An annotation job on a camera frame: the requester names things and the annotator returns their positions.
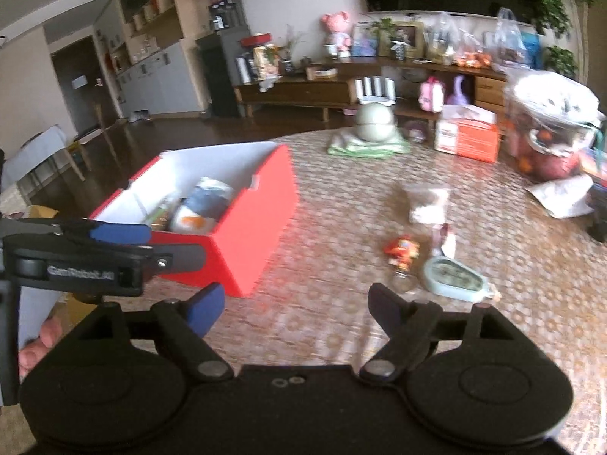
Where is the blue picture card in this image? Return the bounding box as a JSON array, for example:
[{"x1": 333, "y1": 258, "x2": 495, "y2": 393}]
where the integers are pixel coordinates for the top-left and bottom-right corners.
[{"x1": 351, "y1": 21, "x2": 380, "y2": 56}]

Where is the wooden photo frame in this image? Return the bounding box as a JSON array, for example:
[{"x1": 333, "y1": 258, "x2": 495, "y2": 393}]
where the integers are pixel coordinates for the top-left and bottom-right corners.
[{"x1": 389, "y1": 21, "x2": 425, "y2": 60}]

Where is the small pink and white packet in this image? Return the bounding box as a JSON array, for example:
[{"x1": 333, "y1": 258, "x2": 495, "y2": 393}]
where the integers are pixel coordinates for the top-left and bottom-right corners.
[{"x1": 431, "y1": 223, "x2": 457, "y2": 259}]

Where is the person's left hand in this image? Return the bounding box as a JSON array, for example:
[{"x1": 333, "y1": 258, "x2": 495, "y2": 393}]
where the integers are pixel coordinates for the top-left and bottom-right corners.
[{"x1": 19, "y1": 315, "x2": 66, "y2": 377}]

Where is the wooden television cabinet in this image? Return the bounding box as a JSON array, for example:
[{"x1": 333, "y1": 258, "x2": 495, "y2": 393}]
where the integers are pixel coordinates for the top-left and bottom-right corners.
[{"x1": 234, "y1": 57, "x2": 510, "y2": 121}]

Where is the colourful flat pack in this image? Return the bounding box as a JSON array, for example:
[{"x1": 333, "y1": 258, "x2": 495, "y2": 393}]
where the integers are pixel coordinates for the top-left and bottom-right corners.
[{"x1": 576, "y1": 147, "x2": 607, "y2": 185}]

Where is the white wall shelf unit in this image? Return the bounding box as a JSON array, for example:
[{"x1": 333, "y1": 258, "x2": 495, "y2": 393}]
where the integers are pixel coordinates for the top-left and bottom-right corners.
[{"x1": 92, "y1": 0, "x2": 212, "y2": 119}]

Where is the purple toy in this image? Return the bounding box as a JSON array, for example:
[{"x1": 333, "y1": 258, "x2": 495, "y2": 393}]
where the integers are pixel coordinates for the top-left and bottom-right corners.
[{"x1": 446, "y1": 76, "x2": 470, "y2": 106}]

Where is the white router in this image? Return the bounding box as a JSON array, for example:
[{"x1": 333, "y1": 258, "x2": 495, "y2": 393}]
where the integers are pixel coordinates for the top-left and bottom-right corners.
[{"x1": 355, "y1": 76, "x2": 396, "y2": 105}]

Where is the folded green cloth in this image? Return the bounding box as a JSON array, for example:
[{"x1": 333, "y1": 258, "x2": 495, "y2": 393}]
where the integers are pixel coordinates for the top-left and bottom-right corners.
[{"x1": 327, "y1": 132, "x2": 411, "y2": 157}]

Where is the clear glass bulb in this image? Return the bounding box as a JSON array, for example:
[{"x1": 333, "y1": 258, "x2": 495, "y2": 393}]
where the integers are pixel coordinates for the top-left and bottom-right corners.
[{"x1": 391, "y1": 268, "x2": 418, "y2": 295}]

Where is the orange tissue box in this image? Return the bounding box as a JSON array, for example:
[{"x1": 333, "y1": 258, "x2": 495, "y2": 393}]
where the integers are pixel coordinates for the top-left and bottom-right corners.
[{"x1": 435, "y1": 104, "x2": 501, "y2": 163}]

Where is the large clear fruit bag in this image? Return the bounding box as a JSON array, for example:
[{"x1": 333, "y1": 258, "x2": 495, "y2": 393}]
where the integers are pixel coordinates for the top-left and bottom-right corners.
[{"x1": 503, "y1": 71, "x2": 607, "y2": 183}]

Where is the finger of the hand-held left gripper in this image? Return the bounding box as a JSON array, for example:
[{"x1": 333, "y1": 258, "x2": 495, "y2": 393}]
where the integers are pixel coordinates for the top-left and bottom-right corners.
[
  {"x1": 0, "y1": 218, "x2": 153, "y2": 247},
  {"x1": 140, "y1": 243, "x2": 208, "y2": 281}
]

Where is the blue box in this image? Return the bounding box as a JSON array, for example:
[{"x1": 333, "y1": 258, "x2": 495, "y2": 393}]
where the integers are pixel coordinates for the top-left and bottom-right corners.
[{"x1": 519, "y1": 31, "x2": 541, "y2": 69}]

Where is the black coffee machine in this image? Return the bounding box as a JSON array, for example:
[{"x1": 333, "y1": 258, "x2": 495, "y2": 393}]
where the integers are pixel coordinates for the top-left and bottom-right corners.
[{"x1": 207, "y1": 0, "x2": 247, "y2": 34}]

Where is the red cardboard box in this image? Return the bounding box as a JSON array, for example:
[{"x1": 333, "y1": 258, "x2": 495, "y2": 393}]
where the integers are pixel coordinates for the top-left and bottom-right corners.
[{"x1": 89, "y1": 141, "x2": 299, "y2": 298}]

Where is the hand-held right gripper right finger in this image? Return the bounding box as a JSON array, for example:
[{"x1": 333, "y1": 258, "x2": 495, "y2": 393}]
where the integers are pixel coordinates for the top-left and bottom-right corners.
[{"x1": 359, "y1": 283, "x2": 527, "y2": 384}]

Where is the pink toy backpack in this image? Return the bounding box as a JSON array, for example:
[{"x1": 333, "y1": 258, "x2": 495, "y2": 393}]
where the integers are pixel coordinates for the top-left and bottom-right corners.
[{"x1": 418, "y1": 77, "x2": 445, "y2": 112}]

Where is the small orange candy wrapper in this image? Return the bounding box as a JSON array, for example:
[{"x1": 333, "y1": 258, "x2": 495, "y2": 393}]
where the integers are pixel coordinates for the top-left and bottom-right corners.
[{"x1": 384, "y1": 236, "x2": 420, "y2": 266}]

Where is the clear bag with oranges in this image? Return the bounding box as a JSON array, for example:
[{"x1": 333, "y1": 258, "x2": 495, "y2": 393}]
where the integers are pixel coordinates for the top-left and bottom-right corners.
[{"x1": 427, "y1": 12, "x2": 494, "y2": 69}]

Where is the green potted plant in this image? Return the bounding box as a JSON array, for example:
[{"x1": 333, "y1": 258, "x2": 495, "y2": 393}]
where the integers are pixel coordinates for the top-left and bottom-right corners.
[{"x1": 531, "y1": 0, "x2": 598, "y2": 81}]

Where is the small glass globe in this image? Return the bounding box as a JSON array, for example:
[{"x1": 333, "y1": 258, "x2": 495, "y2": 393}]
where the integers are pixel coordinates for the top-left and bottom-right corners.
[{"x1": 405, "y1": 121, "x2": 430, "y2": 145}]

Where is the pale blue framed case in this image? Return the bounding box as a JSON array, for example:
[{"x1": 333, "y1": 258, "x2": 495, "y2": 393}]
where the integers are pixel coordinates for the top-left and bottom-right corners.
[{"x1": 421, "y1": 257, "x2": 502, "y2": 303}]

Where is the pink plush toy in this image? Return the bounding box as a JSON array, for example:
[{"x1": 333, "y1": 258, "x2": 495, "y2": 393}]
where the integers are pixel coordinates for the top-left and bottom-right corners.
[{"x1": 321, "y1": 12, "x2": 354, "y2": 58}]

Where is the grey-green round container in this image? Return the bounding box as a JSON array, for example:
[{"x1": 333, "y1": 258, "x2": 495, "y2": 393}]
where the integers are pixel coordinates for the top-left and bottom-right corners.
[{"x1": 355, "y1": 103, "x2": 398, "y2": 143}]

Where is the black tall cabinet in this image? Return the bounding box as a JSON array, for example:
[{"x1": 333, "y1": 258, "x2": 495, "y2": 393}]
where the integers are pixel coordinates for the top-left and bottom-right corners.
[{"x1": 196, "y1": 33, "x2": 252, "y2": 118}]

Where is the clear plastic packet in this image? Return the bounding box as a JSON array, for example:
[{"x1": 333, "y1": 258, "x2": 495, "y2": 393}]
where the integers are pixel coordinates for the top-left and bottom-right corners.
[{"x1": 403, "y1": 185, "x2": 451, "y2": 224}]

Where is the vase with twigs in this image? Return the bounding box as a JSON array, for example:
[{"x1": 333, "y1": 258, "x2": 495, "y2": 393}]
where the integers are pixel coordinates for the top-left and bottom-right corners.
[{"x1": 280, "y1": 26, "x2": 309, "y2": 74}]

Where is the printed snack bag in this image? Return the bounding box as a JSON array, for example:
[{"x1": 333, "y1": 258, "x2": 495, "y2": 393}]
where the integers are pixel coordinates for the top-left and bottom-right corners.
[{"x1": 253, "y1": 45, "x2": 280, "y2": 79}]

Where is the wooden chair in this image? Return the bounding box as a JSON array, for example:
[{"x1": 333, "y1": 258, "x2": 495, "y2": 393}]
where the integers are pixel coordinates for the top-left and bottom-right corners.
[{"x1": 0, "y1": 123, "x2": 88, "y2": 195}]

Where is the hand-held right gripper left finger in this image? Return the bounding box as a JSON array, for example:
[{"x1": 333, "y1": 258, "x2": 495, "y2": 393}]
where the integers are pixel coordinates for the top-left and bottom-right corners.
[{"x1": 78, "y1": 282, "x2": 235, "y2": 382}]

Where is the white paper bag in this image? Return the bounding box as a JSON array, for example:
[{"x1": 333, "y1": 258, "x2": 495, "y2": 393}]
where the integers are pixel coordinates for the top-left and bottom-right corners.
[{"x1": 525, "y1": 173, "x2": 593, "y2": 220}]

